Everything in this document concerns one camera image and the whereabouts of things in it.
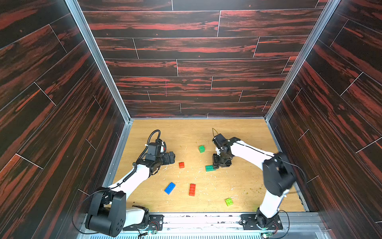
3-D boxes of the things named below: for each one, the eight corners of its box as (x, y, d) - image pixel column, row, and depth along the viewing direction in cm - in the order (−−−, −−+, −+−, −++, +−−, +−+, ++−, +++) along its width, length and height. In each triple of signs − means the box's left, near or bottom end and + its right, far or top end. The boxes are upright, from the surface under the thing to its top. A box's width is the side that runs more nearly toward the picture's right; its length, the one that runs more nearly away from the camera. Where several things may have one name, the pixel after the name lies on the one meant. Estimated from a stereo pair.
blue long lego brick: (164, 191, 86) (163, 190, 84) (171, 182, 90) (170, 181, 88) (169, 195, 85) (169, 194, 83) (176, 185, 88) (175, 184, 86)
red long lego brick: (189, 196, 84) (189, 195, 83) (189, 185, 88) (189, 183, 87) (195, 196, 84) (195, 195, 83) (195, 185, 88) (195, 183, 87)
